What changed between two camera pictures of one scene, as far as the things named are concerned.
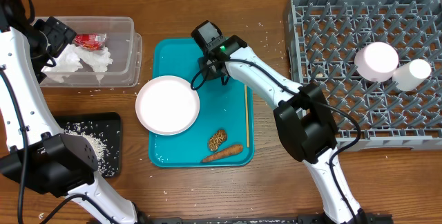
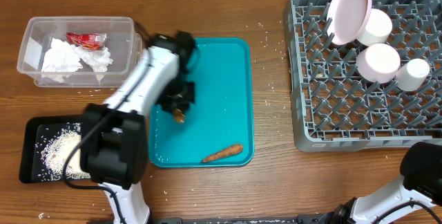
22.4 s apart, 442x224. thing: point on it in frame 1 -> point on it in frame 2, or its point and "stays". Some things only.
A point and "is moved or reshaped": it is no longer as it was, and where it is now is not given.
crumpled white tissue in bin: (67, 62) stays
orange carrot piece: (232, 150) stays
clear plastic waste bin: (123, 45) stays
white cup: (411, 74) stays
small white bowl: (376, 61) stays
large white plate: (167, 105) is moved or reshaped
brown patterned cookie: (217, 140) -> (179, 116)
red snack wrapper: (91, 41) stays
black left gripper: (60, 34) -> (183, 102)
